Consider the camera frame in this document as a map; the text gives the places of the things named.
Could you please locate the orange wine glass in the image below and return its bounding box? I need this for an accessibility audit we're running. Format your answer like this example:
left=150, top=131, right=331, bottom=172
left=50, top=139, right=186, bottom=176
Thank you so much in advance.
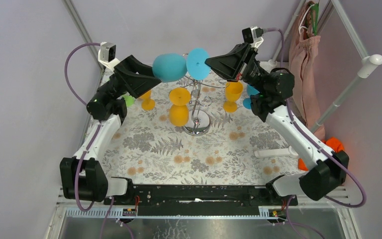
left=169, top=87, right=191, bottom=126
left=139, top=90, right=156, bottom=111
left=223, top=82, right=243, bottom=113

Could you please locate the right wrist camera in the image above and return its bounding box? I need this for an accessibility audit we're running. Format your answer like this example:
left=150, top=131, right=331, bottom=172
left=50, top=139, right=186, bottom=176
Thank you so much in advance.
left=241, top=26, right=265, bottom=48

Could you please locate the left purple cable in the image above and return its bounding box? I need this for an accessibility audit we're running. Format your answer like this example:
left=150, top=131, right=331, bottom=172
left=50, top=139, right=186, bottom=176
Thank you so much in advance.
left=64, top=43, right=136, bottom=239

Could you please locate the blue wine glass front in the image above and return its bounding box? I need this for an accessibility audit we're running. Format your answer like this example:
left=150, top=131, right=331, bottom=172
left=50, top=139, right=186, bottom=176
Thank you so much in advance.
left=152, top=48, right=211, bottom=83

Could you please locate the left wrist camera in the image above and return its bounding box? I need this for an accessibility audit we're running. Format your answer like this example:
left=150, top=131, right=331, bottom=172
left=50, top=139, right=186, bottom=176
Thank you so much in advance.
left=98, top=42, right=120, bottom=72

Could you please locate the green wine glass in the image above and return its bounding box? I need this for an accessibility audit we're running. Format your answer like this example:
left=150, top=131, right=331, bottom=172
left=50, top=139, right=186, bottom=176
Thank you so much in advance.
left=122, top=94, right=135, bottom=107

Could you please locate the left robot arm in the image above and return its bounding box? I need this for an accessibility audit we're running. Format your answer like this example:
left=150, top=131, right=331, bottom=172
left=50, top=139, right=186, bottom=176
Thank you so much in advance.
left=60, top=55, right=161, bottom=205

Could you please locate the orange wine glass front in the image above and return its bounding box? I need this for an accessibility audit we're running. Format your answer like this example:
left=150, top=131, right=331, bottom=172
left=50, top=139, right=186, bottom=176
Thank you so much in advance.
left=169, top=87, right=191, bottom=126

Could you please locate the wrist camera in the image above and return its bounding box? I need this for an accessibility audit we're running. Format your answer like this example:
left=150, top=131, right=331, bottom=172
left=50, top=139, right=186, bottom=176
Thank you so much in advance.
left=241, top=26, right=265, bottom=48
left=98, top=42, right=120, bottom=72

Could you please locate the white pipe on table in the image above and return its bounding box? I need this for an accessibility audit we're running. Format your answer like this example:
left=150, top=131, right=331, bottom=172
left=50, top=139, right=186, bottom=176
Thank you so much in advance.
left=254, top=146, right=299, bottom=158

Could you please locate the purple cable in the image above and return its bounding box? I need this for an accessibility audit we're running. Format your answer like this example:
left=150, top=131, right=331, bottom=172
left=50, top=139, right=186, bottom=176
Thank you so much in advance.
left=64, top=43, right=136, bottom=239
left=262, top=27, right=367, bottom=239

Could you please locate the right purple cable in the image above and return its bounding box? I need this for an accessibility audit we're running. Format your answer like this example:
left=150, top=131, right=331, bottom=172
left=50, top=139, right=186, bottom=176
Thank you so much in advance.
left=262, top=27, right=367, bottom=239

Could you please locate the orange cloth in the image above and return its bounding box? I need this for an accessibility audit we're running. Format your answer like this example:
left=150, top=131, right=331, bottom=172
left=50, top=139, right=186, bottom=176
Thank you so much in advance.
left=298, top=137, right=346, bottom=171

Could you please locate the floral tablecloth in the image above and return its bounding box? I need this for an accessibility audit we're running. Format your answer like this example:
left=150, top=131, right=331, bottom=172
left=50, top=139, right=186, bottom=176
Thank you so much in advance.
left=99, top=73, right=299, bottom=185

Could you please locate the blue wine glass back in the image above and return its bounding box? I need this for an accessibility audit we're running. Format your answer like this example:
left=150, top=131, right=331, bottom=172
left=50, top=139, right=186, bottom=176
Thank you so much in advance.
left=242, top=84, right=261, bottom=110

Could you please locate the pink hanging cloth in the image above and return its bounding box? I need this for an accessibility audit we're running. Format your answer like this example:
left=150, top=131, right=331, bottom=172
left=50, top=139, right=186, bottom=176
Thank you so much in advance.
left=289, top=0, right=321, bottom=129

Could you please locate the blue wine glass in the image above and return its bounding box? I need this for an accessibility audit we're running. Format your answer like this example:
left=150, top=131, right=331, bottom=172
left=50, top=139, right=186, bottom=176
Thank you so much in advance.
left=152, top=48, right=211, bottom=83
left=242, top=84, right=261, bottom=110

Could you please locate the white pipe frame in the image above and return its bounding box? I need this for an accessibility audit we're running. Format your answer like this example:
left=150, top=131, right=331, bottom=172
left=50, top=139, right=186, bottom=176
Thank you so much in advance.
left=260, top=0, right=382, bottom=134

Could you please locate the chrome wine glass rack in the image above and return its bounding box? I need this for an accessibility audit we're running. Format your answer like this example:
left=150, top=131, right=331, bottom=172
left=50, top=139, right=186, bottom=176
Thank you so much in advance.
left=181, top=73, right=213, bottom=136

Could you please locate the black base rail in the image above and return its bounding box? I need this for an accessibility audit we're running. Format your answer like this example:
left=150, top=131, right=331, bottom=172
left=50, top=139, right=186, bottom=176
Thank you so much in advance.
left=114, top=184, right=298, bottom=217

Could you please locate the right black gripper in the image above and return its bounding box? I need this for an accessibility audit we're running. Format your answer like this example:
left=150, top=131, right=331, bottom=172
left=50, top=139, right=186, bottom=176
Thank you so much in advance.
left=203, top=43, right=268, bottom=94

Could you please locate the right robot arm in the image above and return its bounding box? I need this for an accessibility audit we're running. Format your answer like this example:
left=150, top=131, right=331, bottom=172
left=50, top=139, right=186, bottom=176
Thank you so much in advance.
left=205, top=43, right=349, bottom=205

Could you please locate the orange wine glass back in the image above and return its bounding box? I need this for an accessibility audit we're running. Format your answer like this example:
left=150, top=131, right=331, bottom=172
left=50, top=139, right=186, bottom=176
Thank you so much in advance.
left=139, top=90, right=156, bottom=111

